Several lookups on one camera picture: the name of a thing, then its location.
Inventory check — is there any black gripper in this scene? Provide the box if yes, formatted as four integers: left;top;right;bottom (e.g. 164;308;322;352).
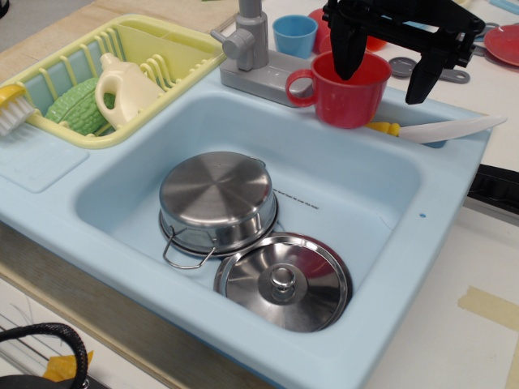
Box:
323;1;485;105

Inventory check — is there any red plastic cup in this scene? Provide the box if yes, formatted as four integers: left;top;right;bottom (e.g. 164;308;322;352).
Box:
285;51;392;129

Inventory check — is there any blue plastic cup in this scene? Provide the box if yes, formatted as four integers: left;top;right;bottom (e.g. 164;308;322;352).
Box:
272;15;318;59

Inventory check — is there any light blue plastic sink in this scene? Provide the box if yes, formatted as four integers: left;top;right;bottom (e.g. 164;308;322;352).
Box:
1;73;490;388

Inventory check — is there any grey measuring spoon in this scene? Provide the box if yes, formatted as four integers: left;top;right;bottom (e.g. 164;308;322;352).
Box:
388;57;470;84

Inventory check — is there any red tumbler lying down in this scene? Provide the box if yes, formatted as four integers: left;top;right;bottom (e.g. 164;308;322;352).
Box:
308;9;332;54

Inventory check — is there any red plastic plate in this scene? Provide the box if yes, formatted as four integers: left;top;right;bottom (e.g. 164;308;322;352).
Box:
483;24;519;66

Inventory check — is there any grey toy faucet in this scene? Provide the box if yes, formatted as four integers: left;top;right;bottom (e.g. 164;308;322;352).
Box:
211;0;310;107

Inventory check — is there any yellow dish rack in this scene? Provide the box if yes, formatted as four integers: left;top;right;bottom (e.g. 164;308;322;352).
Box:
5;15;225;149

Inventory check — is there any steel pot upside down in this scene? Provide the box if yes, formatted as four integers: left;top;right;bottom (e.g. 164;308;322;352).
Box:
159;152;279;266

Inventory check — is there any steel pot lid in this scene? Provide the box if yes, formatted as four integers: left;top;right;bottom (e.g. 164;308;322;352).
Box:
213;233;354;333

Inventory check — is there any beige masking tape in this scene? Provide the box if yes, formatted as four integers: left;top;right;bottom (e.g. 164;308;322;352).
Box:
458;287;518;331

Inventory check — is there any cream detergent bottle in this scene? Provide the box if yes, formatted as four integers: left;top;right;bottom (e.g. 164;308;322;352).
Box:
94;53;165;130

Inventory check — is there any green bumpy sponge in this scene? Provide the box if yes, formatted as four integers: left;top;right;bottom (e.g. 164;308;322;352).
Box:
45;78;109;136

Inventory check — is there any yellow white dish brush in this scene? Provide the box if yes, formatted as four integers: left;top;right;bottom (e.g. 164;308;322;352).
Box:
0;84;35;136

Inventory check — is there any yellow tape piece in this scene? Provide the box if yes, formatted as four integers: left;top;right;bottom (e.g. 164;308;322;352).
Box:
42;355;77;383

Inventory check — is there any white knife yellow handle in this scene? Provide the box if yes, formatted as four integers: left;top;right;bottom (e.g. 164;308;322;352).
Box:
366;116;508;144

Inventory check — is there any black rail at table edge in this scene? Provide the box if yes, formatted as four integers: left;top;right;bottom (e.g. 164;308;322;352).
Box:
468;164;518;215

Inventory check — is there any black braided cable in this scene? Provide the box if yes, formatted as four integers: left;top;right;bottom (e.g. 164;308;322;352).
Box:
0;323;88;384

